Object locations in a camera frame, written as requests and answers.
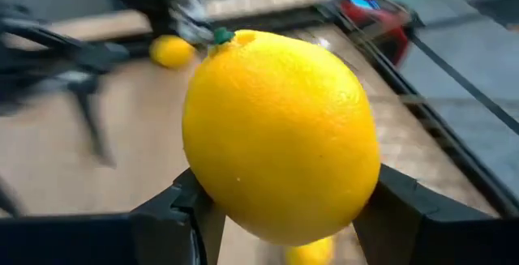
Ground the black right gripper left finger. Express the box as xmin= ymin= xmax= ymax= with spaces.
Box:
xmin=0 ymin=168 xmax=227 ymax=265

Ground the yellow lemon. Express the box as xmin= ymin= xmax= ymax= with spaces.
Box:
xmin=181 ymin=27 xmax=382 ymax=247
xmin=283 ymin=235 xmax=337 ymax=265
xmin=148 ymin=33 xmax=197 ymax=71

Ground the red black jobsite radio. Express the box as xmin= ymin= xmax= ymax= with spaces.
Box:
xmin=336 ymin=0 xmax=414 ymax=68

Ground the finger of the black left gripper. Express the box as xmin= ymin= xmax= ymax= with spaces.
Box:
xmin=0 ymin=173 xmax=28 ymax=220
xmin=72 ymin=82 xmax=118 ymax=169

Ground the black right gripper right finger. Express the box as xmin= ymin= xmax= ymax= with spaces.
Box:
xmin=351 ymin=163 xmax=519 ymax=265

